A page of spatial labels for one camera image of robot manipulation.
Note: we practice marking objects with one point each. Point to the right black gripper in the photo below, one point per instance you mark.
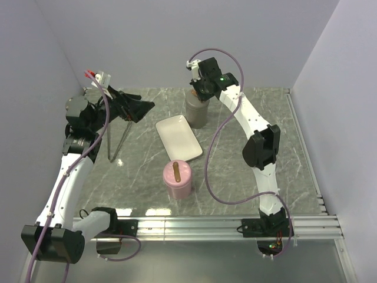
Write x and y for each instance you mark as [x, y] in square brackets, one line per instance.
[195, 85]

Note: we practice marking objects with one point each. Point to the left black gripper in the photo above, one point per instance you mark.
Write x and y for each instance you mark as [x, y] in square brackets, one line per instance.
[129, 107]

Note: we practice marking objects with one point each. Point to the grey cylindrical container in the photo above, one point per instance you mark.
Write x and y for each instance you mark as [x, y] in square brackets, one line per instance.
[196, 113]

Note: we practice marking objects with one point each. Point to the pink round lid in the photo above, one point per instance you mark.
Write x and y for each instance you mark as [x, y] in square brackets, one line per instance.
[177, 168]

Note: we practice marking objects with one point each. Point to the grey round lid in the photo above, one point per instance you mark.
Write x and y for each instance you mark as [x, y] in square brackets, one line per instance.
[194, 97]

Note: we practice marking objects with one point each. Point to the pink cylindrical container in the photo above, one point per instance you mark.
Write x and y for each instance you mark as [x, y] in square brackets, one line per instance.
[178, 190]

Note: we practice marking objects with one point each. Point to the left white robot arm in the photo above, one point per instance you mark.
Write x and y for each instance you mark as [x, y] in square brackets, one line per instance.
[55, 237]

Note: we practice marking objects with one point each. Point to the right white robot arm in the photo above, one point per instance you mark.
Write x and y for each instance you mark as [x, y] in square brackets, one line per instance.
[260, 151]

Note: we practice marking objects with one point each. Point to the white rectangular plate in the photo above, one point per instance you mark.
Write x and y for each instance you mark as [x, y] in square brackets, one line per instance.
[178, 139]

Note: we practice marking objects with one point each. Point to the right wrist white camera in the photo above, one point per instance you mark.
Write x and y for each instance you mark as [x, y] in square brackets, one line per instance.
[193, 66]

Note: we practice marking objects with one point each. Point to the wrist white camera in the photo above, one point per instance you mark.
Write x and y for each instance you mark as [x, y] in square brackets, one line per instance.
[193, 66]
[103, 79]

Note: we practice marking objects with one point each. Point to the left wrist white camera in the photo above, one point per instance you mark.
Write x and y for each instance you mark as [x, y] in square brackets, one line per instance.
[103, 79]

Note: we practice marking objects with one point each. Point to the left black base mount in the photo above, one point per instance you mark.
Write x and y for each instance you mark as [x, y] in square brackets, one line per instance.
[127, 227]

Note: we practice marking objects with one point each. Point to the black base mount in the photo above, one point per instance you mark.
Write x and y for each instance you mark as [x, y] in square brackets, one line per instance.
[263, 228]
[127, 227]

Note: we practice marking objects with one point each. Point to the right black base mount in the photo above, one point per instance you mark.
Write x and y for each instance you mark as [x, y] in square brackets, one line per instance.
[263, 228]

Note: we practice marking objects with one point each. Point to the aluminium rail frame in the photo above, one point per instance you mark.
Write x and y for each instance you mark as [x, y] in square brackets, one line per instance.
[209, 249]

